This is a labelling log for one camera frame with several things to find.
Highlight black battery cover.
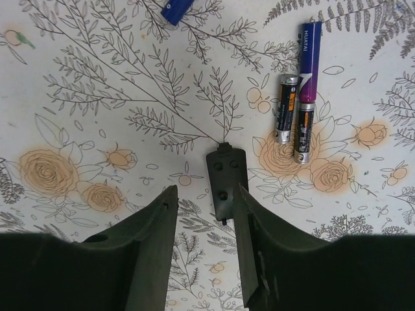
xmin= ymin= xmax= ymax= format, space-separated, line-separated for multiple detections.
xmin=206 ymin=143 xmax=248 ymax=225

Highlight purple blue battery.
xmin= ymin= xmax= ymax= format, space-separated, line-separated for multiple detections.
xmin=161 ymin=0 xmax=194 ymax=26

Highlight floral table mat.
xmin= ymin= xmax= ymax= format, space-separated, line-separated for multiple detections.
xmin=1 ymin=1 xmax=414 ymax=310

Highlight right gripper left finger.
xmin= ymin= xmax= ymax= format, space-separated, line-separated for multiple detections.
xmin=1 ymin=186 xmax=178 ymax=310

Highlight blue battery in pile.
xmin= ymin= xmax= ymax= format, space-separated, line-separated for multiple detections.
xmin=298 ymin=21 xmax=322 ymax=103

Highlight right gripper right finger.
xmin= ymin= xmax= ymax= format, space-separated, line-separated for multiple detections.
xmin=233 ymin=187 xmax=414 ymax=310

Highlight black orange battery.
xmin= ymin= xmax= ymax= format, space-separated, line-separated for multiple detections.
xmin=294 ymin=102 xmax=315 ymax=165
xmin=276 ymin=75 xmax=298 ymax=144

